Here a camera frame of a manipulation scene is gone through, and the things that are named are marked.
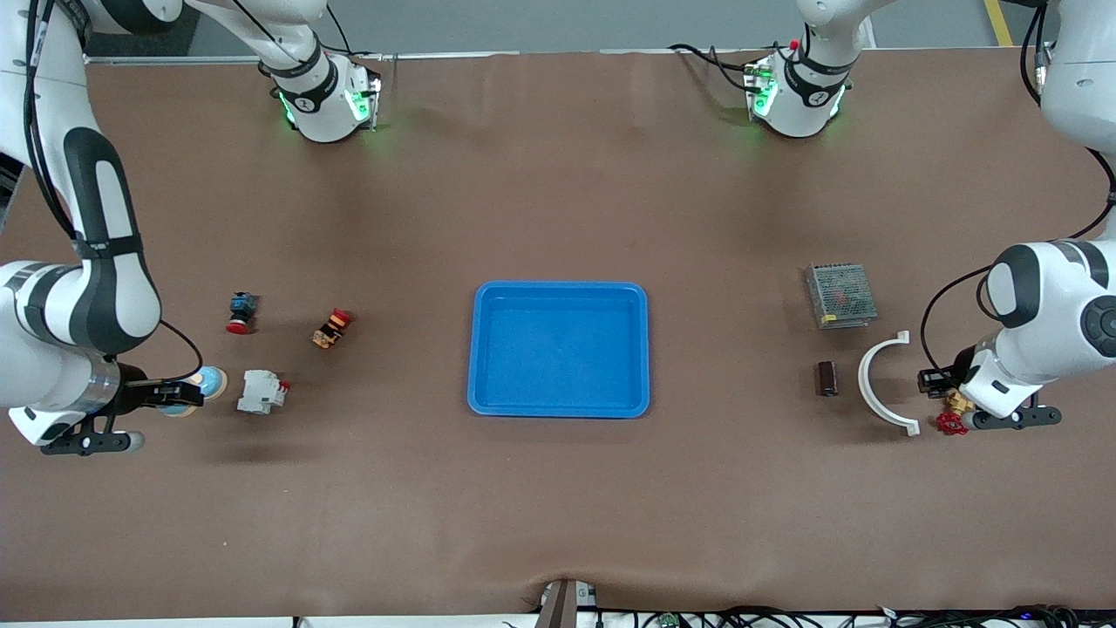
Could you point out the silver table edge rail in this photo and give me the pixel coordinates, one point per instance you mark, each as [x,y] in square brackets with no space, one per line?
[523,56]

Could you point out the blue plastic tray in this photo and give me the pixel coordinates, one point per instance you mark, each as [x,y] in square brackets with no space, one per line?
[558,349]

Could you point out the metal mesh power supply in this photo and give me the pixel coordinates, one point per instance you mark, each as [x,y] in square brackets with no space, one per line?
[840,296]

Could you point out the orange red push button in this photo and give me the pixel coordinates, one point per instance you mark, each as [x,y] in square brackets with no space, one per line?
[332,329]

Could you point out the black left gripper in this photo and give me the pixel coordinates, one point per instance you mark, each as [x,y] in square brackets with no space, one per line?
[960,365]

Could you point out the red button blue body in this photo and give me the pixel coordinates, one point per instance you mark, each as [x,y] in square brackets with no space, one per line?
[241,312]

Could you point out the white circuit breaker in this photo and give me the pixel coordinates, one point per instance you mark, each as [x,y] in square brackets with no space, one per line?
[260,392]

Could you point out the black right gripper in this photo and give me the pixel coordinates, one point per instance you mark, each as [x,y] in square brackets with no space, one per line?
[137,392]

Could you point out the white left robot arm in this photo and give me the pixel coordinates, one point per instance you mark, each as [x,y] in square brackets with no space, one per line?
[1055,305]

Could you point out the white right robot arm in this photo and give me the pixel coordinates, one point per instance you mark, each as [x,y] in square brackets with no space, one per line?
[105,296]

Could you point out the grey metal clamp bracket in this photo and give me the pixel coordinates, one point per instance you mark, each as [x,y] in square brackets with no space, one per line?
[562,606]

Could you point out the blue desk bell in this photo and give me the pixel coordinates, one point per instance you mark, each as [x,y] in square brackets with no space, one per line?
[179,412]
[212,378]

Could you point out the white curved bracket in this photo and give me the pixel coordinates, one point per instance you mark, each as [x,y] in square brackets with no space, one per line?
[872,397]

